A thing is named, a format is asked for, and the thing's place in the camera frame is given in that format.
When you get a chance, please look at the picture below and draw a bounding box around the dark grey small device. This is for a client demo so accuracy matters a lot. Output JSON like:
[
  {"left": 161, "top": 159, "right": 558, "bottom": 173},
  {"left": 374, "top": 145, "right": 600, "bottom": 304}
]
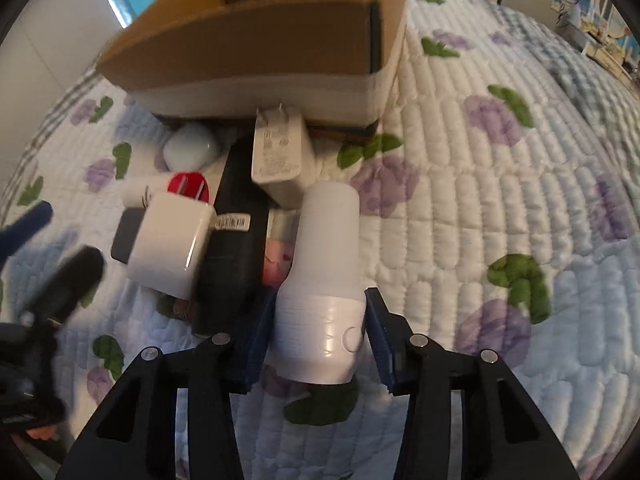
[{"left": 111, "top": 208, "right": 145, "bottom": 264}]

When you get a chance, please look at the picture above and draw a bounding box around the white cube charger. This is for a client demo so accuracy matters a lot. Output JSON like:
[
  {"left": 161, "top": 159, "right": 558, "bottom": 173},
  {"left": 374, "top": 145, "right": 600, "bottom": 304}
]
[{"left": 127, "top": 193, "right": 214, "bottom": 300}]

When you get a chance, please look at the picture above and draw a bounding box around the white tube with red cap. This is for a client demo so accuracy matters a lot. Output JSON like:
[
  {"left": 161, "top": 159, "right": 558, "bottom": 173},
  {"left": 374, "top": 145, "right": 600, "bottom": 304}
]
[{"left": 120, "top": 172, "right": 219, "bottom": 208}]

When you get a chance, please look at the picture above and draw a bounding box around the black rectangular box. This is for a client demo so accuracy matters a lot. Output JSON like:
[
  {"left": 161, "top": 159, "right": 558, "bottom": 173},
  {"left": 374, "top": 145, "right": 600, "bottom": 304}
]
[{"left": 191, "top": 136, "right": 269, "bottom": 337}]

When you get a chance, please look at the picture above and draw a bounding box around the white cylindrical bottle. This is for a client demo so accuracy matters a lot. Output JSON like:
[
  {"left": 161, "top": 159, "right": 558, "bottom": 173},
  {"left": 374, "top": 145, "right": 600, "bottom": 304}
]
[{"left": 271, "top": 181, "right": 366, "bottom": 386}]

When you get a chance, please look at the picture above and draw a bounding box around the white power adapter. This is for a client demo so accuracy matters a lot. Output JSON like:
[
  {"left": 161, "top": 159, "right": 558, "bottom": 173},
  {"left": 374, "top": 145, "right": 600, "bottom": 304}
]
[{"left": 252, "top": 104, "right": 317, "bottom": 209}]

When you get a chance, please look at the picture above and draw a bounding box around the white earbuds case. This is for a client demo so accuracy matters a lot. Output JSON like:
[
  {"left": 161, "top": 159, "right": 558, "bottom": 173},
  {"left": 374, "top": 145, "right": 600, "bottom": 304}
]
[{"left": 163, "top": 122, "right": 221, "bottom": 172}]

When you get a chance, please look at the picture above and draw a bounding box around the floral quilted bedspread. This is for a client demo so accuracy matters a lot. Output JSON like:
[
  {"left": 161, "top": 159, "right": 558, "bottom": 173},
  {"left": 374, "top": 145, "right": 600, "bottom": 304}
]
[{"left": 1, "top": 0, "right": 639, "bottom": 479}]

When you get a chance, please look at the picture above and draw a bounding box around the grey checkered blanket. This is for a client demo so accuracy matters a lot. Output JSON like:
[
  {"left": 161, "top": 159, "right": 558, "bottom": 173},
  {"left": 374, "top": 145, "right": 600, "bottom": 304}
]
[{"left": 494, "top": 6, "right": 639, "bottom": 207}]

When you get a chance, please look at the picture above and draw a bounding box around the cardboard box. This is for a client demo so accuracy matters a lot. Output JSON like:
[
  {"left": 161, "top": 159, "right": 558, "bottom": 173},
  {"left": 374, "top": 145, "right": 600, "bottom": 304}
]
[{"left": 96, "top": 0, "right": 406, "bottom": 129}]

